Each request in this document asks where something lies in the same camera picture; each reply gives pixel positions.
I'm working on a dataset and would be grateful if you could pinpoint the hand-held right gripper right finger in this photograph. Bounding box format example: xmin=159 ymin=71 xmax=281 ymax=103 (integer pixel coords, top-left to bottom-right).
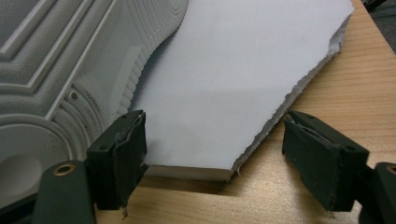
xmin=281 ymin=110 xmax=371 ymax=213

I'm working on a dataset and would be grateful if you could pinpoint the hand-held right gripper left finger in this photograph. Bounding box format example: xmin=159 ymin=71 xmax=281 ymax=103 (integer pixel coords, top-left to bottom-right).
xmin=84 ymin=109 xmax=149 ymax=211

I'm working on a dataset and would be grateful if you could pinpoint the white sneaker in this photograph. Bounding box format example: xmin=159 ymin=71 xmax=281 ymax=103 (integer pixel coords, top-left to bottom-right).
xmin=0 ymin=0 xmax=190 ymax=209

